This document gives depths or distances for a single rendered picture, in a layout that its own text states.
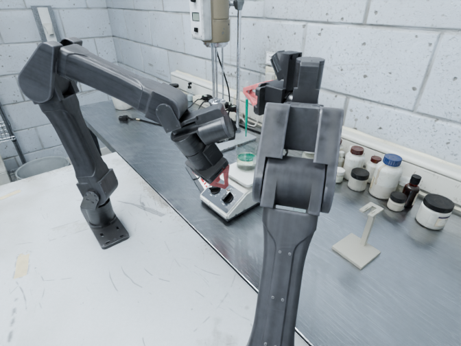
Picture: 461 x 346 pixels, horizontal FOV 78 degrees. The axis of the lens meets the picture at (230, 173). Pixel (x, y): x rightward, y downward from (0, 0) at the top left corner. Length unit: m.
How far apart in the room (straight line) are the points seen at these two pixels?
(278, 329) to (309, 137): 0.23
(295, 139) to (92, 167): 0.49
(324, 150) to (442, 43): 0.71
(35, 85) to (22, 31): 2.28
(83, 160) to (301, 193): 0.53
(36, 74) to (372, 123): 0.96
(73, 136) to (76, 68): 0.15
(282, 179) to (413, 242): 0.58
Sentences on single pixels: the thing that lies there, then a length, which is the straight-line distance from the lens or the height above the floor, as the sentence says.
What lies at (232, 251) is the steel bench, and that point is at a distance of 0.71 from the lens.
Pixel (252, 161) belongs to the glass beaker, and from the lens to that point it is 0.82.
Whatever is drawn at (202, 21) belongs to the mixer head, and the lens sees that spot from 1.05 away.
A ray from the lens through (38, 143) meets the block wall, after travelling 3.14.
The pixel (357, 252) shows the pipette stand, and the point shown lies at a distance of 0.76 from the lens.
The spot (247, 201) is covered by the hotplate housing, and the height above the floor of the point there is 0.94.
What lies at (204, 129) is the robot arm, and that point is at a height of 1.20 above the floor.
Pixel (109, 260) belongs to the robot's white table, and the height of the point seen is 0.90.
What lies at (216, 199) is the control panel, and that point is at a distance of 0.81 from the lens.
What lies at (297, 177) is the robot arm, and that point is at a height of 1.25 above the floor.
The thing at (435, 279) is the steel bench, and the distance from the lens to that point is 0.80.
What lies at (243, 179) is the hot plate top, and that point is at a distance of 0.80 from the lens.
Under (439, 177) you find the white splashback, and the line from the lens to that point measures 1.03.
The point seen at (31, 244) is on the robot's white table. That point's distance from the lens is 0.88.
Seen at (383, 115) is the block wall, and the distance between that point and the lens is 1.08.
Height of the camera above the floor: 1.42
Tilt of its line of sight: 32 degrees down
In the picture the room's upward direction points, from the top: straight up
